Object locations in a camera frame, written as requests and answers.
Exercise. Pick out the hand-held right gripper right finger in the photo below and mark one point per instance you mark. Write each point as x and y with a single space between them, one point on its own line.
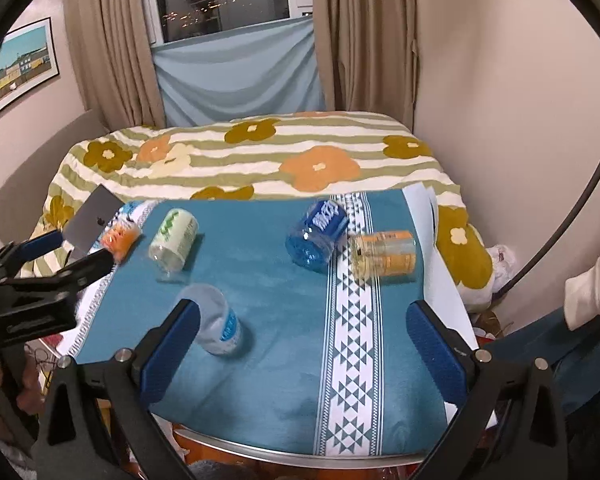
436 355

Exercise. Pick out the clear cup with green label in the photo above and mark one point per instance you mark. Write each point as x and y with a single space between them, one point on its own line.
174 240

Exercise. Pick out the teal garment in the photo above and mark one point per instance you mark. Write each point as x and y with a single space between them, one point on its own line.
535 350

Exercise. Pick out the grey laptop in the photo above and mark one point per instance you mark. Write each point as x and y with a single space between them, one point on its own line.
91 220

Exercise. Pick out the clear cup with orange label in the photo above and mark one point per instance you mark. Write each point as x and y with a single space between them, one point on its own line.
385 255

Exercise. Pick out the floral striped blanket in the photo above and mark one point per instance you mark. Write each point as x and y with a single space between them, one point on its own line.
260 160

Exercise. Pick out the white garment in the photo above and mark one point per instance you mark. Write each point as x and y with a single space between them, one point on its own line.
592 290

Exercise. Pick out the framed wall picture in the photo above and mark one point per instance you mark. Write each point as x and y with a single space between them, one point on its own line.
17 67

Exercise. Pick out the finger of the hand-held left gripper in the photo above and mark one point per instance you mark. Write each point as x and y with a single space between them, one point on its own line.
92 264
40 243

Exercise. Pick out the light blue window cloth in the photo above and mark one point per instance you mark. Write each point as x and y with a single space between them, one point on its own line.
240 75

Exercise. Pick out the blue plastic cup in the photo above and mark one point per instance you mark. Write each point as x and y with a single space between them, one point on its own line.
317 237

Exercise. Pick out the white paper sheet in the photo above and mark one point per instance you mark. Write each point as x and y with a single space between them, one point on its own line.
450 280

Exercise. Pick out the beige curtain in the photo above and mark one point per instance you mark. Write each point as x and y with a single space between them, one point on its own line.
365 35
112 45

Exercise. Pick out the white plastic bag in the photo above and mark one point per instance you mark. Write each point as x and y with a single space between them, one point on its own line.
501 262

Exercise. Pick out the blue label plastic packet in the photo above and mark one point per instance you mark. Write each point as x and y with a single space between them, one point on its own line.
131 208

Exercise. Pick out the teal patterned table cloth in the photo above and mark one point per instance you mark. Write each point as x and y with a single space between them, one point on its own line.
280 340

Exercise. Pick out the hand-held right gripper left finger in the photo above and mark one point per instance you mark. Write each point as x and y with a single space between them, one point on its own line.
172 350

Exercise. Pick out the clear cup with blue label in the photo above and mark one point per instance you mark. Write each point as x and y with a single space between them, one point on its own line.
217 322

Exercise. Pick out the person's left hand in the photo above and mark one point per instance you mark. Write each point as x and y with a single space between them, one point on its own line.
27 385

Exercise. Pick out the small orange cup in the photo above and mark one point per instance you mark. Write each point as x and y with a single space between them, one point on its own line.
121 238

